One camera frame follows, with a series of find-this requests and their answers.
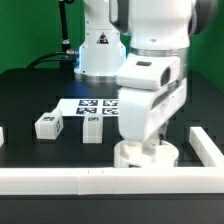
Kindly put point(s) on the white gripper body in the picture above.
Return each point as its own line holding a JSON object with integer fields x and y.
{"x": 143, "y": 112}

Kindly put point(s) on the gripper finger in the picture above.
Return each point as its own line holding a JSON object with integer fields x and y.
{"x": 149, "y": 147}

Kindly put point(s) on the white round stool seat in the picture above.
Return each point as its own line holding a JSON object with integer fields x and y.
{"x": 129, "y": 154}

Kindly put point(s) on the white U-shaped fence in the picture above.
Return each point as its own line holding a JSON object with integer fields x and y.
{"x": 209, "y": 178}

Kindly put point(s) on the white marker sheet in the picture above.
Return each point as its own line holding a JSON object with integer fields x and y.
{"x": 81, "y": 107}

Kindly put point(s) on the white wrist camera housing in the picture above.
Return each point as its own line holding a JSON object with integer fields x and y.
{"x": 149, "y": 73}

